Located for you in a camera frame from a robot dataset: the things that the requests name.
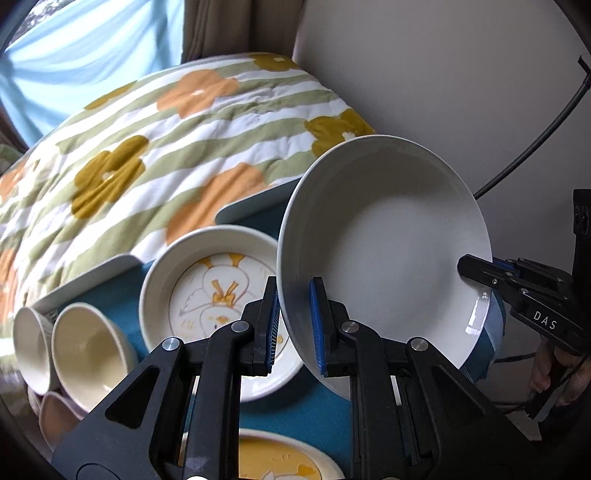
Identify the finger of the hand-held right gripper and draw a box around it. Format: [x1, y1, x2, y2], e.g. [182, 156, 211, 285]
[495, 257, 576, 302]
[458, 254, 533, 306]

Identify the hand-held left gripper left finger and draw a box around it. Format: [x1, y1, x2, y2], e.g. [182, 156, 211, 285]
[52, 276, 282, 480]

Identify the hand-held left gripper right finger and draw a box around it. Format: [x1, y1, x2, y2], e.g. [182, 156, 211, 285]
[308, 277, 541, 480]

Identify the plain white plate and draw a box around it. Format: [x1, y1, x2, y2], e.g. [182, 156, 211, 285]
[276, 135, 493, 401]

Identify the cream bowl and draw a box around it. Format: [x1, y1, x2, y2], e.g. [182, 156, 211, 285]
[52, 302, 139, 414]
[13, 307, 62, 395]

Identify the person's right hand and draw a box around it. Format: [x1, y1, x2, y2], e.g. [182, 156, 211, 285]
[529, 342, 585, 408]

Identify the white plate with bow print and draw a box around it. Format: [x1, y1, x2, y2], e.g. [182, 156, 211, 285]
[140, 226, 305, 401]

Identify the teal cloth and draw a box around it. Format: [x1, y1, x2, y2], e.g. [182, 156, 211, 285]
[111, 258, 506, 480]

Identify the yellow printed plate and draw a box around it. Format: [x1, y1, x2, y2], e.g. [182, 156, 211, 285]
[182, 428, 347, 480]

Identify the floral striped duvet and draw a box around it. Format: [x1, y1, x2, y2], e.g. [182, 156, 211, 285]
[0, 53, 377, 324]

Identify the beige bed board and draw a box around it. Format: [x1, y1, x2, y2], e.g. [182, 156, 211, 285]
[292, 0, 591, 259]

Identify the pink bowl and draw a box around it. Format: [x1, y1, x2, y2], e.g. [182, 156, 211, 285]
[39, 391, 87, 455]

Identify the brown curtain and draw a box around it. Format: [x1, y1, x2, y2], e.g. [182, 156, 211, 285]
[182, 0, 305, 65]

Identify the light blue window cloth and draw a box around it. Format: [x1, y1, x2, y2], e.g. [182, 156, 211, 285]
[0, 0, 185, 148]

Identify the window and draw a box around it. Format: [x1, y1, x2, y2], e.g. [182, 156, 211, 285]
[21, 0, 63, 35]

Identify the black cable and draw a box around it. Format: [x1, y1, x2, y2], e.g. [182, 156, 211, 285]
[475, 55, 591, 200]

